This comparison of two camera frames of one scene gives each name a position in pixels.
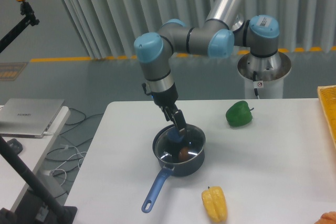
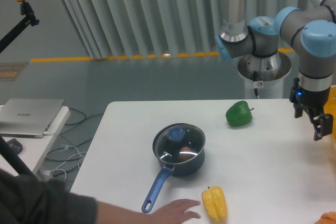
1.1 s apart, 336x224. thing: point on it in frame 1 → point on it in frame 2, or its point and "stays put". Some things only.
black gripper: (167, 98) → (313, 102)
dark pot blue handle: (181, 151) stays put
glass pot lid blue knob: (173, 146) stays put
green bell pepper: (239, 114) stays put
